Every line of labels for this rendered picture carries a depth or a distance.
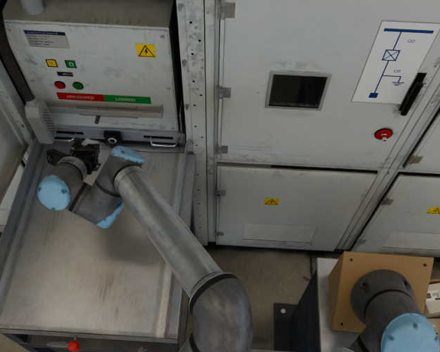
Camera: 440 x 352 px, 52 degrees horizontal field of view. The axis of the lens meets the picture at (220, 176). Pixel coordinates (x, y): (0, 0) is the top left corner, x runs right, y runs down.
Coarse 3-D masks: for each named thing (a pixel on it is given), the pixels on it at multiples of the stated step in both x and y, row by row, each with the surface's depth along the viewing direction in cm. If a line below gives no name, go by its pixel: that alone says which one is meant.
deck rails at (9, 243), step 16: (32, 160) 165; (32, 176) 165; (176, 176) 166; (16, 192) 154; (32, 192) 162; (176, 192) 163; (16, 208) 154; (176, 208) 159; (16, 224) 155; (0, 240) 144; (16, 240) 152; (0, 256) 145; (0, 272) 145; (0, 288) 143; (0, 304) 140; (160, 304) 141; (160, 320) 138; (160, 336) 136
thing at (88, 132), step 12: (60, 132) 171; (72, 132) 170; (84, 132) 170; (96, 132) 169; (120, 132) 169; (132, 132) 168; (144, 132) 168; (156, 132) 168; (168, 132) 168; (180, 132) 168
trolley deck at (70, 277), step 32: (160, 160) 170; (192, 160) 171; (160, 192) 163; (192, 192) 165; (32, 224) 155; (64, 224) 155; (128, 224) 156; (32, 256) 149; (64, 256) 149; (96, 256) 149; (128, 256) 150; (160, 256) 150; (32, 288) 143; (64, 288) 143; (96, 288) 144; (128, 288) 144; (160, 288) 144; (0, 320) 138; (32, 320) 138; (64, 320) 138; (96, 320) 138; (128, 320) 138
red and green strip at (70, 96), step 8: (64, 96) 155; (72, 96) 155; (80, 96) 155; (88, 96) 155; (96, 96) 154; (104, 96) 154; (112, 96) 154; (120, 96) 154; (128, 96) 154; (136, 96) 153
